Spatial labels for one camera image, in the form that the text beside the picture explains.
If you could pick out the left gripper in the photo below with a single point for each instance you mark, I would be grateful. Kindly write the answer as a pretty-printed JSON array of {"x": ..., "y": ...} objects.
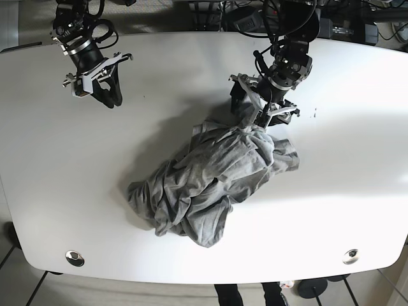
[{"x": 257, "y": 102}]

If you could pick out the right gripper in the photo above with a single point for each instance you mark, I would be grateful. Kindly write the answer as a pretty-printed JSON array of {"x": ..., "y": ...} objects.
[{"x": 96, "y": 70}]

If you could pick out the grey T-shirt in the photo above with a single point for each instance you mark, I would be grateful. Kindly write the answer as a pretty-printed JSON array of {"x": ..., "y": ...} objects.
[{"x": 191, "y": 195}]

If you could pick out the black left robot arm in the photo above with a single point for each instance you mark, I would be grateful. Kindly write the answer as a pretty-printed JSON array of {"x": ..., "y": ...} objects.
[{"x": 290, "y": 27}]

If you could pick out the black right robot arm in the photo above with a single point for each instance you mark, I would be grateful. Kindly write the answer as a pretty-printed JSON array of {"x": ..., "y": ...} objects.
[{"x": 82, "y": 36}]

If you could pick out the left table grommet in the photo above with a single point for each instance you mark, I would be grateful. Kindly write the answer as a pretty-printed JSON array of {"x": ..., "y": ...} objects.
[{"x": 74, "y": 258}]

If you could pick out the table grommet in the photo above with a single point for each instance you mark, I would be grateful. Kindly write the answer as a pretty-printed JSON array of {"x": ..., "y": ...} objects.
[
  {"x": 74, "y": 258},
  {"x": 351, "y": 257}
]

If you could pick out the right table grommet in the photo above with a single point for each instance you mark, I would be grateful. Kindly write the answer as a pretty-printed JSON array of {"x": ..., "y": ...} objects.
[{"x": 351, "y": 257}]

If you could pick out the grey sneaker shoe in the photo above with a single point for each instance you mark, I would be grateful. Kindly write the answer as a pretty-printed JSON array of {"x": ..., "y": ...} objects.
[{"x": 287, "y": 284}]

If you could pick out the black round stand base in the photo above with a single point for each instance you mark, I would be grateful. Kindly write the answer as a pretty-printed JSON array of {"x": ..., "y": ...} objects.
[{"x": 311, "y": 288}]

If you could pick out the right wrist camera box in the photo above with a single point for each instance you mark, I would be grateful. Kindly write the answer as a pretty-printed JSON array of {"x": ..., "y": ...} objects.
[{"x": 79, "y": 89}]

